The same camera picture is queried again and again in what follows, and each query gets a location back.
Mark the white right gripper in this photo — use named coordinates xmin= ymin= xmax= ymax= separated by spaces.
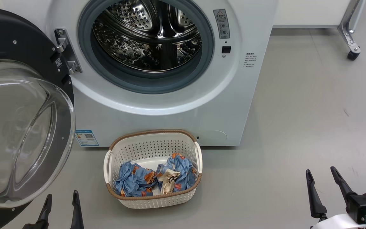
xmin=306 ymin=166 xmax=366 ymax=229

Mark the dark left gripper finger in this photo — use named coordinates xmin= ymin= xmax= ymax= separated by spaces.
xmin=23 ymin=194 xmax=52 ymax=229
xmin=71 ymin=190 xmax=84 ymax=229

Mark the blue bear print garment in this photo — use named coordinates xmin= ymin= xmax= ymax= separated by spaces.
xmin=114 ymin=161 xmax=156 ymax=197

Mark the black washing machine door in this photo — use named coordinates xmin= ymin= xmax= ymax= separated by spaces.
xmin=0 ymin=7 xmax=76 ymax=229

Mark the blue garment with cream lining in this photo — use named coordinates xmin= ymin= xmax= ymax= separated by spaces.
xmin=155 ymin=152 xmax=197 ymax=194

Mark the white front-load washing machine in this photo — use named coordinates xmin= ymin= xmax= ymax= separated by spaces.
xmin=0 ymin=0 xmax=279 ymax=147

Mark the silver door hinge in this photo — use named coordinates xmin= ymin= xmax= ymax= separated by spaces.
xmin=54 ymin=28 xmax=82 ymax=75

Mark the stainless steel washing machine drum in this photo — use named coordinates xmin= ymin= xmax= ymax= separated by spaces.
xmin=91 ymin=0 xmax=202 ymax=72

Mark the blue energy label sticker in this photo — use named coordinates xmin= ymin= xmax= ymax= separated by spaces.
xmin=75 ymin=129 xmax=99 ymax=147

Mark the cream perforated laundry basket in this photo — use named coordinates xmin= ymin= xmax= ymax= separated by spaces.
xmin=104 ymin=129 xmax=203 ymax=209

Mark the grey metal leg with caster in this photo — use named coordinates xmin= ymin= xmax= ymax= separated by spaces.
xmin=337 ymin=0 xmax=366 ymax=61

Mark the grey warning sticker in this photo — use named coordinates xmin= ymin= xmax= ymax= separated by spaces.
xmin=213 ymin=9 xmax=230 ymax=39

